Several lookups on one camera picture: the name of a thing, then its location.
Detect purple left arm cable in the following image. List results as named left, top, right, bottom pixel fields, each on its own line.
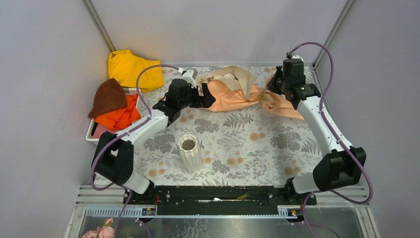
left=89, top=64, right=184, bottom=238

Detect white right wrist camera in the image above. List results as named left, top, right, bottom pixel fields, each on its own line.
left=286, top=52, right=304, bottom=61

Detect pink artificial flowers at bottom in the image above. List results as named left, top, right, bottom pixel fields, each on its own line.
left=82, top=218, right=115, bottom=238

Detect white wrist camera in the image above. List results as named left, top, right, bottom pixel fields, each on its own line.
left=286, top=52, right=304, bottom=61
left=178, top=67, right=198, bottom=88

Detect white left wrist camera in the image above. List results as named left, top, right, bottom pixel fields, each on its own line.
left=178, top=67, right=198, bottom=88

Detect orange cloth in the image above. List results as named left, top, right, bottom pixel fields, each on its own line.
left=94, top=94, right=141, bottom=131

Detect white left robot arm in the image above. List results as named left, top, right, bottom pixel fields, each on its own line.
left=90, top=78, right=215, bottom=204

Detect flower bouquet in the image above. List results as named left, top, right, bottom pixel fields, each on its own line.
left=196, top=66, right=304, bottom=120

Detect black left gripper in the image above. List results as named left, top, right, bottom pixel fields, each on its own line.
left=177, top=83, right=215, bottom=110

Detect brown cloth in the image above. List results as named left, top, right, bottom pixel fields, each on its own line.
left=88, top=78, right=128, bottom=119

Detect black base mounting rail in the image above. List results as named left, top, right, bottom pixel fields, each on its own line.
left=123, top=185, right=317, bottom=216

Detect pink cloth in basket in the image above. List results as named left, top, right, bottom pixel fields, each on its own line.
left=91, top=122, right=118, bottom=139

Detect yellow cloth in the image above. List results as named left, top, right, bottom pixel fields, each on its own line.
left=107, top=50, right=164, bottom=92

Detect white ribbed vase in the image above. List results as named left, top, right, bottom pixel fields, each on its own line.
left=178, top=134, right=203, bottom=173

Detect floral patterned table mat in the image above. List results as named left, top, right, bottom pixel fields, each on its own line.
left=95, top=65, right=345, bottom=187

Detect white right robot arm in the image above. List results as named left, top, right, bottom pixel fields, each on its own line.
left=267, top=59, right=366, bottom=204

